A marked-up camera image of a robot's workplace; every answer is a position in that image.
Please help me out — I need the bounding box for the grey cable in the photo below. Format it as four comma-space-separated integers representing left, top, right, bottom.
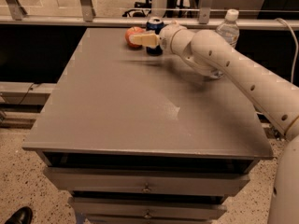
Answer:
275, 17, 299, 85

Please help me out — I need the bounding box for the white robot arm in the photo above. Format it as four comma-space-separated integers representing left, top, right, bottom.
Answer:
129, 22, 299, 224

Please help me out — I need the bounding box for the lower grey drawer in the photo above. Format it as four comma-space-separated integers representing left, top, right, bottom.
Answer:
68, 198, 226, 220

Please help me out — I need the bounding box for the upper grey drawer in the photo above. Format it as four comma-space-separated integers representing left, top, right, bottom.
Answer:
44, 167, 249, 197

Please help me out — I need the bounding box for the black leather shoe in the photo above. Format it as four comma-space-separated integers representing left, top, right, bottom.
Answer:
5, 206, 33, 224

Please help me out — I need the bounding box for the metal railing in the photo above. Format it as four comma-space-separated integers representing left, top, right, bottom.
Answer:
1, 0, 299, 30

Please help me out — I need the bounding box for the blue pepsi can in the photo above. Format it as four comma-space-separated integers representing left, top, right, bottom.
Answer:
146, 17, 164, 56

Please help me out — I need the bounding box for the grey drawer cabinet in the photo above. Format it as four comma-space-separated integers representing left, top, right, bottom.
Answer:
23, 28, 273, 224

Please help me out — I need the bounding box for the clear plastic water bottle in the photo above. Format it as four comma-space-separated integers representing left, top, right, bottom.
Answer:
208, 8, 240, 80

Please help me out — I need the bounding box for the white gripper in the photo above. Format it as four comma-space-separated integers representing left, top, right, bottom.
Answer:
133, 21, 187, 54

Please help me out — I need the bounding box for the red apple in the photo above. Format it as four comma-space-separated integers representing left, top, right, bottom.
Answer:
124, 26, 144, 49

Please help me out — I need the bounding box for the black office chair base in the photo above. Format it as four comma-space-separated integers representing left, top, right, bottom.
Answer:
122, 0, 152, 18

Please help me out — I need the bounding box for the grey drawer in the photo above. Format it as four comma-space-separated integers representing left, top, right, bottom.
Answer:
68, 198, 226, 220
44, 167, 249, 197

